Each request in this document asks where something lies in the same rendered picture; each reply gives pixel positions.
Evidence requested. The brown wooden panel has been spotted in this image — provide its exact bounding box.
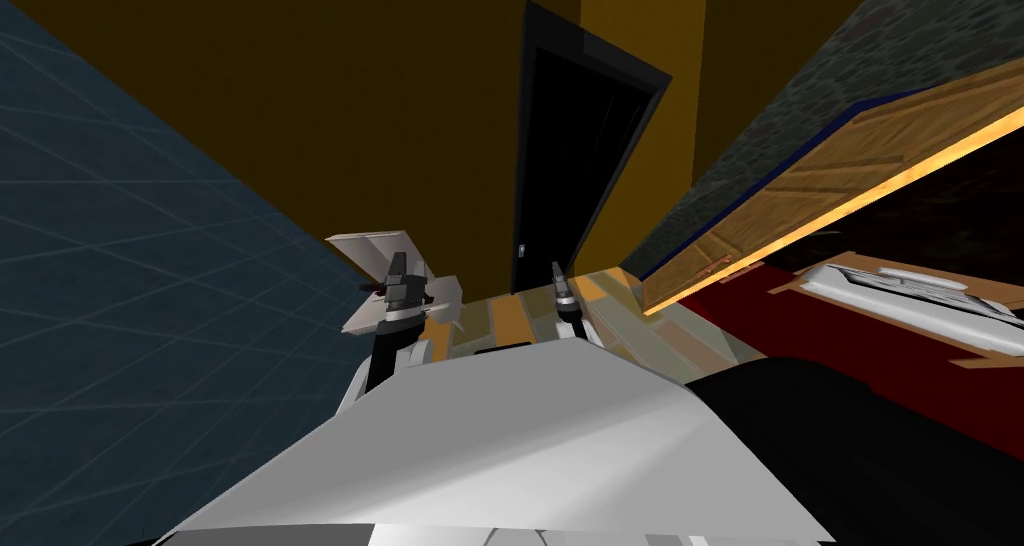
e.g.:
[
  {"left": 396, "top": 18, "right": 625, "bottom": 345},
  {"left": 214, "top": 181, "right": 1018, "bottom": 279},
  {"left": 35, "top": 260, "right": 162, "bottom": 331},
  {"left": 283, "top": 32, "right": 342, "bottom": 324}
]
[{"left": 638, "top": 56, "right": 1024, "bottom": 318}]

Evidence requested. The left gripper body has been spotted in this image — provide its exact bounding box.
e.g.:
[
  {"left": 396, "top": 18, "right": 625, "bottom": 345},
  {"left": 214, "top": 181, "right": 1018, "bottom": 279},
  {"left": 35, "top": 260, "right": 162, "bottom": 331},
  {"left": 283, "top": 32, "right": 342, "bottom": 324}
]
[{"left": 359, "top": 272, "right": 438, "bottom": 311}]

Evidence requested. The black door leaf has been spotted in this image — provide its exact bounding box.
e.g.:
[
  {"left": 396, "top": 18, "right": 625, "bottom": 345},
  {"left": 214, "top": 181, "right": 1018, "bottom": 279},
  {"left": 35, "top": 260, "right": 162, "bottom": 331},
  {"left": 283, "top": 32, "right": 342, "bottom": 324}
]
[{"left": 510, "top": 0, "right": 674, "bottom": 296}]

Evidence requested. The white angular folded object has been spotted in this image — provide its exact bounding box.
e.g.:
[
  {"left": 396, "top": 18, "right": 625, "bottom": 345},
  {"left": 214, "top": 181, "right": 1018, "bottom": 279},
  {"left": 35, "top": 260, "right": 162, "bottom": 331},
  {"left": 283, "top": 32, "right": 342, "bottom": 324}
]
[{"left": 323, "top": 229, "right": 466, "bottom": 339}]

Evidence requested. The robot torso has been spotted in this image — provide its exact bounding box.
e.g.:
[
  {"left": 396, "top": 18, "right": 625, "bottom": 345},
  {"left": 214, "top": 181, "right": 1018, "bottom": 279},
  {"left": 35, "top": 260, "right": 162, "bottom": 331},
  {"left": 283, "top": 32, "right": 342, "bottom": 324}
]
[{"left": 150, "top": 337, "right": 838, "bottom": 546}]

